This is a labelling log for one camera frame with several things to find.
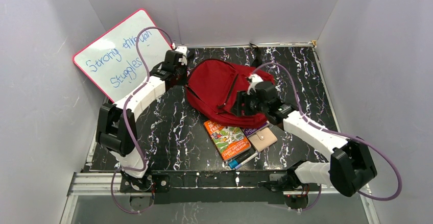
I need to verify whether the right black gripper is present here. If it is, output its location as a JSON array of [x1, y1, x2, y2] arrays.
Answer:
[[229, 90, 268, 117]]

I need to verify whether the red student backpack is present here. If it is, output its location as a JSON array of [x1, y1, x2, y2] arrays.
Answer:
[[185, 59, 267, 129]]

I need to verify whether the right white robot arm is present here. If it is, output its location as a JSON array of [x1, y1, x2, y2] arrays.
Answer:
[[232, 81, 377, 197]]

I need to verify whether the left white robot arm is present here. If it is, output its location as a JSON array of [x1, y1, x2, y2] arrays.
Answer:
[[95, 46, 188, 191]]

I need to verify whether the purple Treehouse book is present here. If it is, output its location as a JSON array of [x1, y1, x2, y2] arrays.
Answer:
[[241, 121, 270, 138]]

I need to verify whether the orange Treehouse book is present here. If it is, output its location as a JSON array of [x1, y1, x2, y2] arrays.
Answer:
[[204, 120, 251, 162]]

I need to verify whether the beige small wallet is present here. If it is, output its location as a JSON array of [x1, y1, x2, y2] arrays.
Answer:
[[248, 128, 278, 152]]

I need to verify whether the black marker blue cap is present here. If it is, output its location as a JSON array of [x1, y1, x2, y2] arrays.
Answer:
[[228, 148, 256, 169]]

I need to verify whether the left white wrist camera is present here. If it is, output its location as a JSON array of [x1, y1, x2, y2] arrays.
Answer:
[[175, 45, 188, 66]]

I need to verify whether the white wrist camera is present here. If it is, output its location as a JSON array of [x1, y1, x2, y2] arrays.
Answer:
[[175, 45, 188, 66], [247, 73, 263, 95]]

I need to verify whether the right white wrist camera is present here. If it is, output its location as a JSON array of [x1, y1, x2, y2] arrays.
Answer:
[[247, 73, 263, 95]]

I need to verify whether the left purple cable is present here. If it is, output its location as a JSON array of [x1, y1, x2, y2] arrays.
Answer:
[[111, 27, 175, 215]]

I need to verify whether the white board pink frame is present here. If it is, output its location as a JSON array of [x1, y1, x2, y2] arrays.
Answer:
[[72, 9, 173, 102]]

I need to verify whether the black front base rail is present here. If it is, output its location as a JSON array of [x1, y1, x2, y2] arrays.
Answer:
[[151, 170, 294, 204]]

